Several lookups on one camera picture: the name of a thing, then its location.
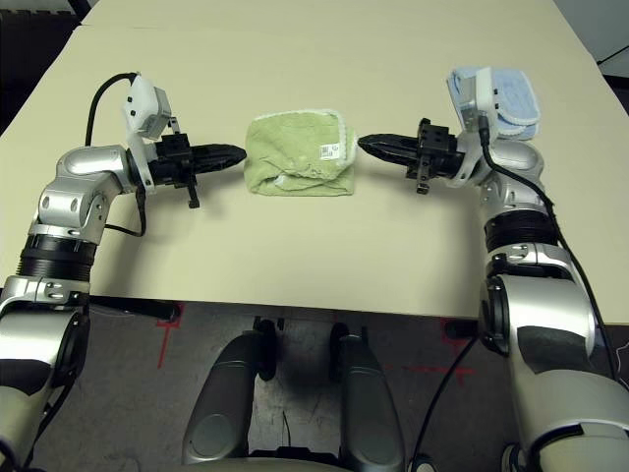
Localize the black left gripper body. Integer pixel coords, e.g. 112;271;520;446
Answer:
146;117;200;210

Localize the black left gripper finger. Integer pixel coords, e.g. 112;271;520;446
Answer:
190;144;246;159
191;153;247;174

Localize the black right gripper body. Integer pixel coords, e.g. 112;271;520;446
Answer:
405;117;466;195

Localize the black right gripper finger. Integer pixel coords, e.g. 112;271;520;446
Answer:
357;133;420;151
361;145;420;166

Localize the green terry towel white trim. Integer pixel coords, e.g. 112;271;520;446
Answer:
243;107;358;199

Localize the light blue folded towel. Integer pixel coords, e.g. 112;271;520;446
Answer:
445;65;543;143

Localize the black table base bar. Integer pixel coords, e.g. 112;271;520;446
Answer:
90;297;181;321

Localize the black foam floor mat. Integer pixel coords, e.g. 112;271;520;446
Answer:
0;12;83;134

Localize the black slanted metal bar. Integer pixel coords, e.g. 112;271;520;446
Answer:
597;44;629;65

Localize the grey robot left leg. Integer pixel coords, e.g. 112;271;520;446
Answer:
181;319;276;466

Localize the grey robot leg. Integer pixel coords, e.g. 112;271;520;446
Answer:
181;319;276;466
327;322;405;471

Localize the grey robot right leg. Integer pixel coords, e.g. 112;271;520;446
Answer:
327;322;405;471

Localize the beige robot torso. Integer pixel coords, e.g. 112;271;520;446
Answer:
181;456;345;472

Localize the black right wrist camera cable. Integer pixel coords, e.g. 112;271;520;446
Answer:
407;112;621;472

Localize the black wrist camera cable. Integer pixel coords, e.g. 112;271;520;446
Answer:
407;112;621;472
85;72;148;238

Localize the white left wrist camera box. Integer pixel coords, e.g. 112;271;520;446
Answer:
121;73;174;191

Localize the black left wrist camera cable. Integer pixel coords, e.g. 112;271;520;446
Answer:
85;72;148;238

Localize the black metal table frame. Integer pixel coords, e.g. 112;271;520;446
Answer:
63;0;99;21

